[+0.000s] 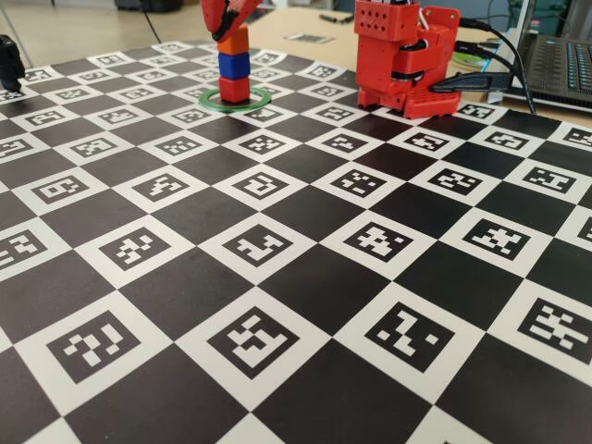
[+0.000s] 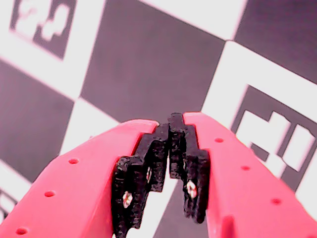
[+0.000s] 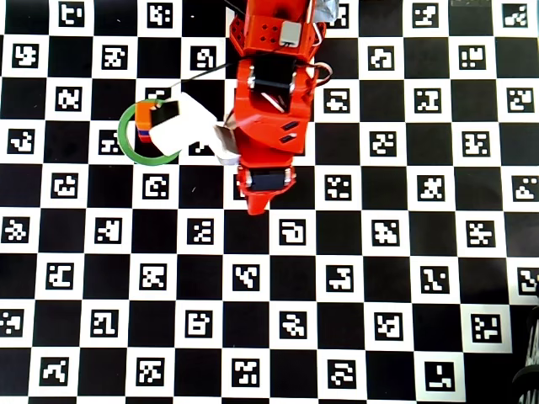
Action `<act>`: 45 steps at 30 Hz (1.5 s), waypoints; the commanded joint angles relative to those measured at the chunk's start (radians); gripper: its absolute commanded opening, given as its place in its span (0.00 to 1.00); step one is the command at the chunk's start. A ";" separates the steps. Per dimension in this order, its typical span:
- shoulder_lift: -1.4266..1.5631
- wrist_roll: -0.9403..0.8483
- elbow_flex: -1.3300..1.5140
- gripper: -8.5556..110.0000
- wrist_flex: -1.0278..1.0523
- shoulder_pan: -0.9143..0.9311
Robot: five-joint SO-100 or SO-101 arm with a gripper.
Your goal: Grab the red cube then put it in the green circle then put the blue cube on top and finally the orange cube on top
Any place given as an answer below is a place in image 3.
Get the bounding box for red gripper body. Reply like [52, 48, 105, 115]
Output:
[233, 54, 318, 198]

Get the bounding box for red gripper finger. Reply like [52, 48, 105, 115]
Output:
[245, 193, 275, 217]

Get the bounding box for orange cube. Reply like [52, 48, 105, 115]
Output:
[134, 100, 159, 129]

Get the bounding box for red robot base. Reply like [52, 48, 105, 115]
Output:
[229, 16, 248, 56]

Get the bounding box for black white marker board mat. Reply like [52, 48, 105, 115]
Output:
[0, 0, 539, 404]

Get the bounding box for small grey box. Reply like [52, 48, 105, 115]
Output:
[280, 20, 303, 46]

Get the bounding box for black stand with white lettering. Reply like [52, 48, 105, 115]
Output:
[511, 305, 539, 404]

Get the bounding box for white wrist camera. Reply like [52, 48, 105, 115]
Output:
[147, 91, 242, 167]

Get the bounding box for thin black camera cable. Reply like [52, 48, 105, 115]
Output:
[168, 61, 237, 92]

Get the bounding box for green ring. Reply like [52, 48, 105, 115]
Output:
[117, 98, 189, 167]

